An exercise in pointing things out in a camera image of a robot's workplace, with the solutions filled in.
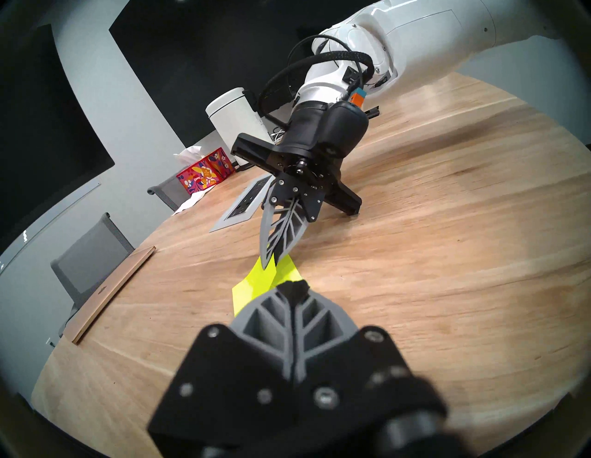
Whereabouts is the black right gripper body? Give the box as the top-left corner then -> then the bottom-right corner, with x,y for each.
230,101 -> 370,216

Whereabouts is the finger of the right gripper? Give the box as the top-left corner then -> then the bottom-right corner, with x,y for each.
272,184 -> 327,267
259,177 -> 300,271

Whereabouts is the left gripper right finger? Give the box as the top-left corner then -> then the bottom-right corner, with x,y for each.
292,282 -> 447,437

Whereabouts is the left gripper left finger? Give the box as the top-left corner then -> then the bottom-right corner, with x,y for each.
147,284 -> 296,451

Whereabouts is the single yellow sticky note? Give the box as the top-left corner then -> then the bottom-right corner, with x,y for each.
249,254 -> 303,296

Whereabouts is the silver table power outlet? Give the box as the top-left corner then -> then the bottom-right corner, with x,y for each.
209,175 -> 277,233

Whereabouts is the colourful floral tissue box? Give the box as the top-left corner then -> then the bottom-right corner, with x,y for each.
173,145 -> 236,191

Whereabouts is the white cylindrical pedal bin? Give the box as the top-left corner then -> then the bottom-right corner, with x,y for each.
205,87 -> 273,167

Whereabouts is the white paper napkin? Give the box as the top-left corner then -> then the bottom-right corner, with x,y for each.
173,187 -> 206,215

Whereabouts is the grey mesh office chair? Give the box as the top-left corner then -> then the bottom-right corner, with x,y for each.
147,173 -> 194,212
50,212 -> 135,337

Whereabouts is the rose gold closed laptop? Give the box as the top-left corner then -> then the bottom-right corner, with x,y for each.
62,246 -> 157,344

